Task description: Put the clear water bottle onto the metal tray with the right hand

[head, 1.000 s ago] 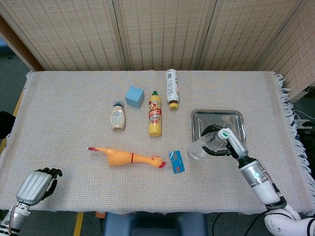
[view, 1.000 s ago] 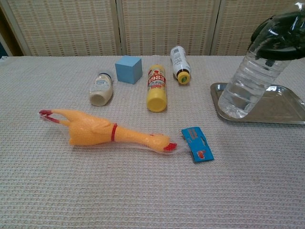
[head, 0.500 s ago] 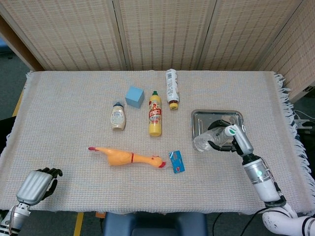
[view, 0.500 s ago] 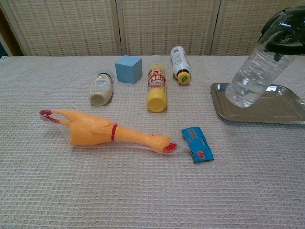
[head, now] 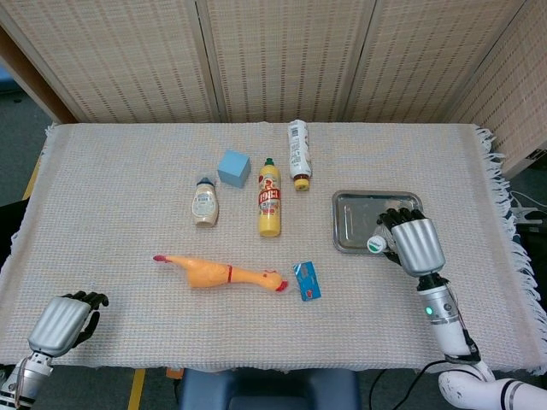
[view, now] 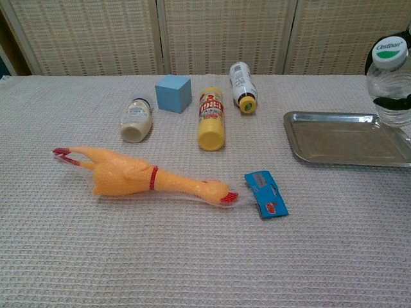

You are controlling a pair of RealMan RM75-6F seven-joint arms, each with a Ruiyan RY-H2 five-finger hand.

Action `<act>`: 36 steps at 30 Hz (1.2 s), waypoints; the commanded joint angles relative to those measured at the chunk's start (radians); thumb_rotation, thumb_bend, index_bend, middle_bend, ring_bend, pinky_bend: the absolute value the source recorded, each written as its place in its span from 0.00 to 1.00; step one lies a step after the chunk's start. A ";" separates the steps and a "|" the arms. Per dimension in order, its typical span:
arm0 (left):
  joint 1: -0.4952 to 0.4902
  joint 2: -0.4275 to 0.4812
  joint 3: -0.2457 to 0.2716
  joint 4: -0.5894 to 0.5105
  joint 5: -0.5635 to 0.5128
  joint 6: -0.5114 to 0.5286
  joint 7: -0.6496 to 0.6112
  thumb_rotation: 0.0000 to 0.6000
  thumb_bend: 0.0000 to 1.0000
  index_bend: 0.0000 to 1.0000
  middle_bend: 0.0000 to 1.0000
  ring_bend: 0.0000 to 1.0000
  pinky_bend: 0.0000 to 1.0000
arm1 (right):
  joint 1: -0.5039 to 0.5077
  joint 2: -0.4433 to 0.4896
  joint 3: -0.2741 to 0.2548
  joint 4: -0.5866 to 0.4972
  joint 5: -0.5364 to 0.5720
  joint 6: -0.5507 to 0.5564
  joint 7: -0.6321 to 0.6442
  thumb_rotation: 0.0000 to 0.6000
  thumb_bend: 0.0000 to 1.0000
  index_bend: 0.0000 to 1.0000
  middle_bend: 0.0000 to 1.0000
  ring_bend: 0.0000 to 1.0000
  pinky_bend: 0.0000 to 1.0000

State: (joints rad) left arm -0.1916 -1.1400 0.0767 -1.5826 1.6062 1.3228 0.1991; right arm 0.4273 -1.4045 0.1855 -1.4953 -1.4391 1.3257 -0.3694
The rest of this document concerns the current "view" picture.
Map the metal tray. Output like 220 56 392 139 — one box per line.
283 110 411 168

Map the yellow squeeze bottle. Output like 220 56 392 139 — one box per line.
197 86 226 151

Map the yellow rubber chicken toy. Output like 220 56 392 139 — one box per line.
53 146 240 208

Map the small beige jar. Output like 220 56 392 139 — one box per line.
120 97 154 143

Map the transparent plastic water bottle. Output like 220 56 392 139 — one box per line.
365 30 411 128

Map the blue cube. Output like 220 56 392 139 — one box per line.
155 74 192 114

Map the woven folding screen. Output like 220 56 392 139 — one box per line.
0 0 411 77

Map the white bottle with yellow cap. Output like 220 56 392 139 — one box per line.
229 61 259 115

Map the blue cardboard tag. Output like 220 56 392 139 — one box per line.
243 170 290 221

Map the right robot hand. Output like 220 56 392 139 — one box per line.
373 96 411 109

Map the beige woven tablecloth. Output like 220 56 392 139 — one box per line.
0 74 411 308

